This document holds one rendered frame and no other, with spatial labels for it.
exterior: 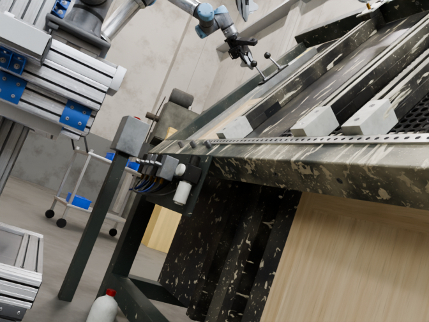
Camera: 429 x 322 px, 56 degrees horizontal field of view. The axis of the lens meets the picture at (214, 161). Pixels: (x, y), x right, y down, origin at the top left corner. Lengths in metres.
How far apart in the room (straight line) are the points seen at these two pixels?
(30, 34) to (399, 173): 1.11
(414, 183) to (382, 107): 0.30
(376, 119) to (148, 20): 10.31
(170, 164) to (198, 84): 9.19
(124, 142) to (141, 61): 8.90
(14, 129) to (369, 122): 1.28
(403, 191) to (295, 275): 0.54
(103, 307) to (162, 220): 3.72
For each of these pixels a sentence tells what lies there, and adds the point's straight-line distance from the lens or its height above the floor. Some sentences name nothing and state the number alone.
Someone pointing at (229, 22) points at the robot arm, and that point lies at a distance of 2.19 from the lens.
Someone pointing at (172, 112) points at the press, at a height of 2.36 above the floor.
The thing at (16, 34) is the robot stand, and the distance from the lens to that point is 1.41.
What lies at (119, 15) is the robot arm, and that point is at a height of 1.40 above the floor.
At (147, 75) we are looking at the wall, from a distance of 10.81.
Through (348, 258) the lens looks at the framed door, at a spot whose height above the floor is 0.62.
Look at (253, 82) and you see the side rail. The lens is 2.42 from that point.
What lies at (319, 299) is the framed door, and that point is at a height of 0.48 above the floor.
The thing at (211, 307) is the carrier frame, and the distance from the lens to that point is 1.69.
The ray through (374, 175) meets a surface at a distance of 0.92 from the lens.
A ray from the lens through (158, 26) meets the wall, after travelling 11.23.
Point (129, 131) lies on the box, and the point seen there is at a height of 0.85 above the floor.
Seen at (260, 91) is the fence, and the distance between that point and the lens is 2.15.
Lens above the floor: 0.58
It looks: 8 degrees up
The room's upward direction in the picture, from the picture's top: 20 degrees clockwise
